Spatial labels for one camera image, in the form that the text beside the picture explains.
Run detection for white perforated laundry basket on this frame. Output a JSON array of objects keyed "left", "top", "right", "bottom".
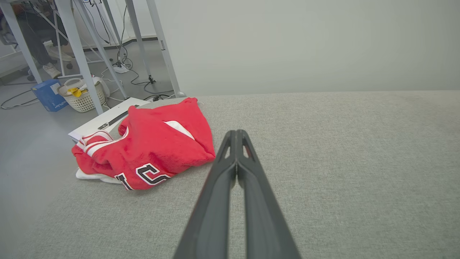
[{"left": 57, "top": 78, "right": 106, "bottom": 113}]

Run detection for red and white jersey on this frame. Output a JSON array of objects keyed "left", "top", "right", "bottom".
[{"left": 71, "top": 97, "right": 216, "bottom": 191}]

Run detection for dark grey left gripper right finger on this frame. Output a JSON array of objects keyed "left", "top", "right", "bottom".
[{"left": 236, "top": 129, "right": 302, "bottom": 259}]

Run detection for dark trousers of person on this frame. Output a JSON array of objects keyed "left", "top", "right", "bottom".
[{"left": 16, "top": 4, "right": 69, "bottom": 67}]

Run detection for blue cardboard box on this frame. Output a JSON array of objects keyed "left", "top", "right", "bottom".
[{"left": 31, "top": 79, "right": 69, "bottom": 112}]

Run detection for white sneaker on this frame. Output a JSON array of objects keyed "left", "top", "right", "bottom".
[
  {"left": 49, "top": 45, "right": 74, "bottom": 62},
  {"left": 42, "top": 63, "right": 61, "bottom": 79}
]

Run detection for white flat appliance box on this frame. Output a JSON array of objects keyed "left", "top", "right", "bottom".
[{"left": 68, "top": 97, "right": 151, "bottom": 144}]

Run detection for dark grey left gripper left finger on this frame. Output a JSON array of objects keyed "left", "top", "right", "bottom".
[{"left": 174, "top": 129, "right": 238, "bottom": 259}]

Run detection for grey metal table leg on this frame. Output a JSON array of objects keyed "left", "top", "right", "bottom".
[
  {"left": 146, "top": 0, "right": 186, "bottom": 98},
  {"left": 0, "top": 0, "right": 43, "bottom": 84},
  {"left": 74, "top": 0, "right": 129, "bottom": 99},
  {"left": 56, "top": 0, "right": 104, "bottom": 115},
  {"left": 125, "top": 0, "right": 156, "bottom": 83}
]

